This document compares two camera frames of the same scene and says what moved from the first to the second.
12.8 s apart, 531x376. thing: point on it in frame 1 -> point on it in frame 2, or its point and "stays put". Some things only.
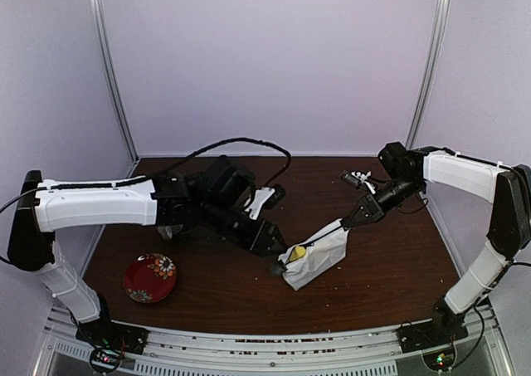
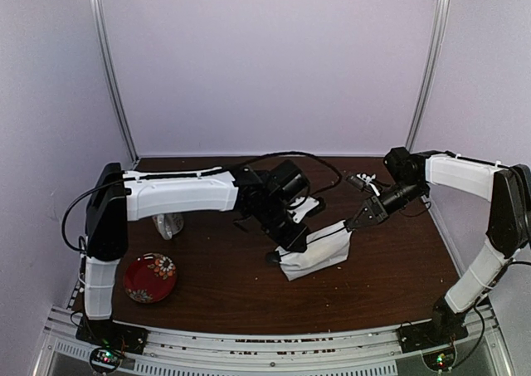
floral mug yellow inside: [168, 231] stays put
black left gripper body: [255, 241] -> [284, 236]
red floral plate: [149, 277] stays put
